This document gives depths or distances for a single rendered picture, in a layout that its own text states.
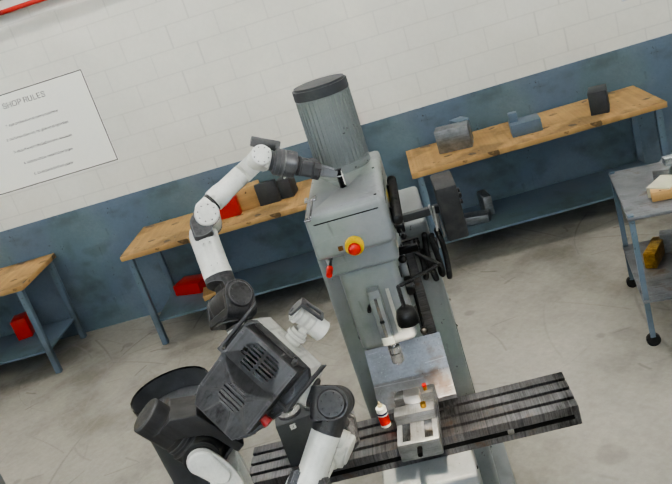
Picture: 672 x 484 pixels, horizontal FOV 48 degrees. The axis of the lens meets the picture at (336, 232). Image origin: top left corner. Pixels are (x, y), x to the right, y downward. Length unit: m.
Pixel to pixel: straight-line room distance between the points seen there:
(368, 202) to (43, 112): 5.26
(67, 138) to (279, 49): 2.08
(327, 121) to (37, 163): 5.07
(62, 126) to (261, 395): 5.39
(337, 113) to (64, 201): 5.08
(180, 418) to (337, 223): 0.74
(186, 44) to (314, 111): 4.25
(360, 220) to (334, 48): 4.42
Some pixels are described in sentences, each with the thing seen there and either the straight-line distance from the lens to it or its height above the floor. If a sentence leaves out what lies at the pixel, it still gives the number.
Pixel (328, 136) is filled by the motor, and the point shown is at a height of 2.03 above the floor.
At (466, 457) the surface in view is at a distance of 2.88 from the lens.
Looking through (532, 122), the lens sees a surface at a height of 0.96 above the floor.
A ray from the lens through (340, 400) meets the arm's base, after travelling 2.19.
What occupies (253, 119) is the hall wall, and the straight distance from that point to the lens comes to 6.84.
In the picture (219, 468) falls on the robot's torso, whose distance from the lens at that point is 2.38.
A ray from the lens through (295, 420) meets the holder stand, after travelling 2.88.
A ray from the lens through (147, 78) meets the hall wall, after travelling 6.96.
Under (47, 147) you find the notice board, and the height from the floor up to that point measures 1.82.
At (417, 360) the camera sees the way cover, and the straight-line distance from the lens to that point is 3.20.
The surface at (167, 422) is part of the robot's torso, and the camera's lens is 2.32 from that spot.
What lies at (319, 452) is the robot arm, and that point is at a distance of 2.26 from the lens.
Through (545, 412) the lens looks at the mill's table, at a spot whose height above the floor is 0.92.
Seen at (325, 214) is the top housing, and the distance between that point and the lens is 2.35.
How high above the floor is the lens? 2.58
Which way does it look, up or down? 19 degrees down
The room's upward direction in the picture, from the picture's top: 18 degrees counter-clockwise
